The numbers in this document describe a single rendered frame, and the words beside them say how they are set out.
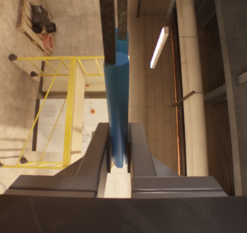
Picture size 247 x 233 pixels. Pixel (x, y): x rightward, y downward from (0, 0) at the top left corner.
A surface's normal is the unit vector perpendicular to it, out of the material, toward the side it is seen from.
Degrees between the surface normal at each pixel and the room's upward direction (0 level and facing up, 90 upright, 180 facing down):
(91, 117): 90
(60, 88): 90
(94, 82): 90
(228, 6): 90
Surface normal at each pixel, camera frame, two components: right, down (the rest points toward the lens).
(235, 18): 0.00, -0.17
